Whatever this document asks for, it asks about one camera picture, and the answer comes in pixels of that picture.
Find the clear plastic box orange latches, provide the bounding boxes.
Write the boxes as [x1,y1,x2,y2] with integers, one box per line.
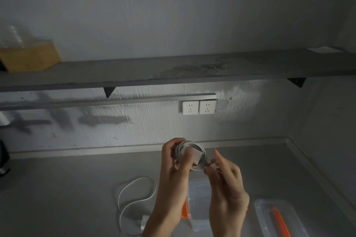
[181,178,213,232]

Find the grey wall rail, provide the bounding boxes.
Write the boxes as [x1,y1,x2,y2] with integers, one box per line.
[0,95,217,111]

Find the white paper sheet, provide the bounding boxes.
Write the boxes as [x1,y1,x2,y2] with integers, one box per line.
[307,46,343,53]

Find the white charger cable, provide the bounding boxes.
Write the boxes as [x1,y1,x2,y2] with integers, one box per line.
[174,141,221,174]

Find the person's left forearm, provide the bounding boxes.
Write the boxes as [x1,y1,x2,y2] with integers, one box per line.
[141,203,180,237]

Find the loose white cable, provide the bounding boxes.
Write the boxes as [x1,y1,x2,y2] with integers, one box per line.
[116,177,157,236]

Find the person's right forearm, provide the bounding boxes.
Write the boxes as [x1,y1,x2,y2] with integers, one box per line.
[209,212,248,237]

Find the yellow box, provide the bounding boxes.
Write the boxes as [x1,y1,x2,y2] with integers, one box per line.
[0,40,62,73]

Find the black appliance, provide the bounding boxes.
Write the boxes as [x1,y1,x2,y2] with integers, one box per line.
[0,140,11,177]

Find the person's left hand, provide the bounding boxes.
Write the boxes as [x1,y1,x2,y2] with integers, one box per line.
[159,138,195,209]

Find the white wall socket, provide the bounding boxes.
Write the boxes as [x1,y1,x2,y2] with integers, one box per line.
[182,101,199,115]
[199,100,216,115]

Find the grey wall shelf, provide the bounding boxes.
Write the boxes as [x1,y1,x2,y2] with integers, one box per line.
[0,47,356,92]

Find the clear plastic lid orange latch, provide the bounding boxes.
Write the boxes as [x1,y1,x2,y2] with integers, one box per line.
[254,199,309,237]

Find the person's right hand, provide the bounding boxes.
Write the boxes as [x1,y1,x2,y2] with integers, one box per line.
[204,149,250,218]

